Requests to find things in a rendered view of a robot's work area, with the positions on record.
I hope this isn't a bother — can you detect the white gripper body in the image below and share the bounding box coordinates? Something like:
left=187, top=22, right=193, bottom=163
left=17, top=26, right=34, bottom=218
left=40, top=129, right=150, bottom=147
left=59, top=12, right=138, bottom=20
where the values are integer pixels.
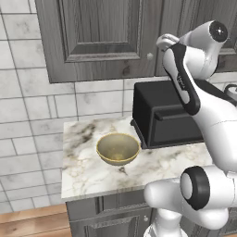
left=156, top=33, right=181, bottom=53

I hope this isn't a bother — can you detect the olive bowl with yellow rim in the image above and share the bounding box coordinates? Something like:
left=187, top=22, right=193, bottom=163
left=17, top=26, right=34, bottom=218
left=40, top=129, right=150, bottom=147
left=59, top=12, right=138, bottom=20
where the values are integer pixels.
left=95, top=131, right=142, bottom=167

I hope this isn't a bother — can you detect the grey base cabinet drawer front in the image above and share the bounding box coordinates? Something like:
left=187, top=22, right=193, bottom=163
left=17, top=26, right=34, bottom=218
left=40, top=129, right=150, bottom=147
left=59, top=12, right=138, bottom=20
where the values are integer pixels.
left=65, top=189, right=148, bottom=222

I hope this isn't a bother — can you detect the grey base cabinet door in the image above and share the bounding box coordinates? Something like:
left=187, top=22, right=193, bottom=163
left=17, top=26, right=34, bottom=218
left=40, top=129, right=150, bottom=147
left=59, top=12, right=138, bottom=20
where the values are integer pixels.
left=69, top=206, right=155, bottom=237

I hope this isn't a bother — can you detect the black toaster oven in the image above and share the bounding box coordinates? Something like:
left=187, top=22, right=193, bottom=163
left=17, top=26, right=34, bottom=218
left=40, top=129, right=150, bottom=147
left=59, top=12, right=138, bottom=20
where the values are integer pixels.
left=130, top=79, right=237, bottom=150

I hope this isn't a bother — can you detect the grey wooden wall cabinet door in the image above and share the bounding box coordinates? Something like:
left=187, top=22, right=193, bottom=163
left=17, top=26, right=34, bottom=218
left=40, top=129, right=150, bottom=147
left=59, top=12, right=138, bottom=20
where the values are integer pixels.
left=34, top=0, right=166, bottom=84
left=155, top=0, right=237, bottom=77

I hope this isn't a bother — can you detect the black toaster oven handle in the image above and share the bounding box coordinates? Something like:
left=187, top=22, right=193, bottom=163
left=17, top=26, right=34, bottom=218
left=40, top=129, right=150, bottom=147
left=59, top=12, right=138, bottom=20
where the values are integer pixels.
left=153, top=108, right=193, bottom=122

